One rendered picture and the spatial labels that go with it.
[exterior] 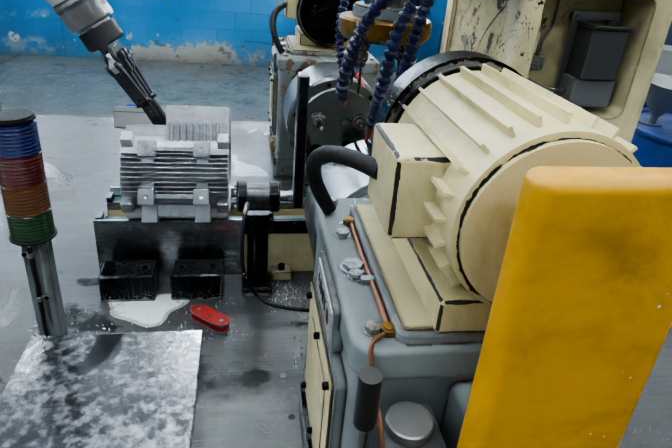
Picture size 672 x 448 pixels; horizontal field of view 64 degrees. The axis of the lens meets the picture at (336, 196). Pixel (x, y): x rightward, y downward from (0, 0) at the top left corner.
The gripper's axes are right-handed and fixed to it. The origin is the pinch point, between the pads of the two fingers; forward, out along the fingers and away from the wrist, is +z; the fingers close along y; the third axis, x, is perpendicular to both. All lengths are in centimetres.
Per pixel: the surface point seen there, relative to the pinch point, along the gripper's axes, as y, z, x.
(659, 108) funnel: 76, 106, -150
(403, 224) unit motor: -74, 2, -34
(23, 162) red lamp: -38.6, -10.5, 7.5
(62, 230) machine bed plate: 6.0, 14.3, 36.1
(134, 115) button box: 14.2, 0.3, 8.6
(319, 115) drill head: 12.5, 20.4, -29.5
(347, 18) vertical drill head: -9.5, -1.4, -43.1
